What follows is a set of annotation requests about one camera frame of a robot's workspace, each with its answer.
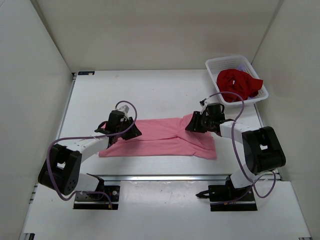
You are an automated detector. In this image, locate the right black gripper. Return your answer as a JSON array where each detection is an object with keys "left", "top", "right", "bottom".
[{"left": 186, "top": 111, "right": 215, "bottom": 134}]

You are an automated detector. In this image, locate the pink t shirt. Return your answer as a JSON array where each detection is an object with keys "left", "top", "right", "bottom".
[{"left": 98, "top": 114, "right": 217, "bottom": 160}]

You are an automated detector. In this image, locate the red t shirt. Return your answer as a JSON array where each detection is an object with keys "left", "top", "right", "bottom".
[{"left": 216, "top": 69, "right": 263, "bottom": 100}]

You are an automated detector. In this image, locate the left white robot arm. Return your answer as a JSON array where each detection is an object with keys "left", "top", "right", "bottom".
[{"left": 37, "top": 109, "right": 142, "bottom": 201}]

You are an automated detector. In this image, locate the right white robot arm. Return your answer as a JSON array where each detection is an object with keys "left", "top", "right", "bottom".
[{"left": 185, "top": 101, "right": 286, "bottom": 205}]

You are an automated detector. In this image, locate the white plastic basket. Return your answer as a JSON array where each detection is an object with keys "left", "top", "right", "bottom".
[{"left": 205, "top": 55, "right": 269, "bottom": 105}]

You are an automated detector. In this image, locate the blue table label sticker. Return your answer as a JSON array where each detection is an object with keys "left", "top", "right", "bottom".
[{"left": 77, "top": 71, "right": 95, "bottom": 76}]

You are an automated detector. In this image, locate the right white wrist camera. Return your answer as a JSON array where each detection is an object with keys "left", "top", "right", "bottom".
[{"left": 199, "top": 97, "right": 209, "bottom": 108}]

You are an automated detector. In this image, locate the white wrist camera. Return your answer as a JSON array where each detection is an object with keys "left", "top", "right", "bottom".
[
  {"left": 199, "top": 97, "right": 209, "bottom": 108},
  {"left": 117, "top": 105, "right": 130, "bottom": 114}
]

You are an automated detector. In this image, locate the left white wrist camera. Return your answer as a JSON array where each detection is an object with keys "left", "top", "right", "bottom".
[{"left": 117, "top": 105, "right": 130, "bottom": 114}]

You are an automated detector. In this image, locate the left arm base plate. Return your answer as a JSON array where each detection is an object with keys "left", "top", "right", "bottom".
[{"left": 73, "top": 181, "right": 121, "bottom": 211}]

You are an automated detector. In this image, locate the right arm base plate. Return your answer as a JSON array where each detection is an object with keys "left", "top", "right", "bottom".
[{"left": 208, "top": 185, "right": 258, "bottom": 212}]

